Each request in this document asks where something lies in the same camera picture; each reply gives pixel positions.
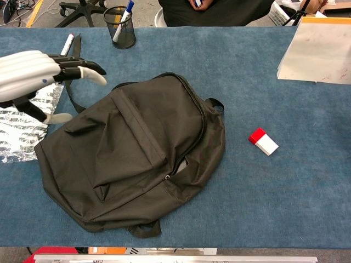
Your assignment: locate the red box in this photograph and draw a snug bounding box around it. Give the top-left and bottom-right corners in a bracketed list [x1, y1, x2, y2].
[23, 247, 90, 263]

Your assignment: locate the white and yellow book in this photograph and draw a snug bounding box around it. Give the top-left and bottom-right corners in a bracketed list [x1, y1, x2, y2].
[276, 15, 351, 83]

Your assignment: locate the black office chair base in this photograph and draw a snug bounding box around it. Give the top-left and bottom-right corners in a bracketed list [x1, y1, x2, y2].
[55, 0, 108, 28]

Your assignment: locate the aluminium rail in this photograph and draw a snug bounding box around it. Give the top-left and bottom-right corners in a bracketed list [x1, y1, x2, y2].
[33, 254, 318, 263]

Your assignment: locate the black fabric backpack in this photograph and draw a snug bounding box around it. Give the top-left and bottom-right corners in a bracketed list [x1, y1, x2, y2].
[34, 33, 226, 238]

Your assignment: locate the black mesh pen holder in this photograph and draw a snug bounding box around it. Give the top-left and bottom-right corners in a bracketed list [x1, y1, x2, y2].
[103, 5, 137, 50]

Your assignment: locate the red and white block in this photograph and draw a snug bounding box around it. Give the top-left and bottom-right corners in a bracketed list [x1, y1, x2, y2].
[248, 127, 280, 157]

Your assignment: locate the black tripod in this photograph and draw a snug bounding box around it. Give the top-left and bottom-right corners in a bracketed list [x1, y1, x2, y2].
[290, 0, 312, 27]

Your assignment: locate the white plastic basket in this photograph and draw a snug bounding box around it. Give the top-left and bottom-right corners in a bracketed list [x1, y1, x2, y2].
[268, 0, 297, 27]

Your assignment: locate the blue-capped white marker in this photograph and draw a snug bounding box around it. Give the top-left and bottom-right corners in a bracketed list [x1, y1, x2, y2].
[112, 0, 135, 43]

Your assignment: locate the red-capped white marker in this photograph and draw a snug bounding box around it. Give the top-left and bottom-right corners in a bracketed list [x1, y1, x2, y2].
[60, 33, 75, 56]

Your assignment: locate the seated person in black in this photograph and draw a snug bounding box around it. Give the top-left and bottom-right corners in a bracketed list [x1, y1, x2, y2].
[158, 0, 275, 27]

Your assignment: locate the striped cloth in plastic bag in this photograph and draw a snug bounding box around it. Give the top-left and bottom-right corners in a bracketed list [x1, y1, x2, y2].
[0, 82, 64, 164]

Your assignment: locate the blue table cover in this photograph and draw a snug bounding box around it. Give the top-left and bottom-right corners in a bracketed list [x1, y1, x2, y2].
[0, 26, 351, 249]

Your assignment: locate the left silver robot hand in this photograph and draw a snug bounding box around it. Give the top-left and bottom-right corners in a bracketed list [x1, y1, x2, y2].
[0, 50, 107, 124]

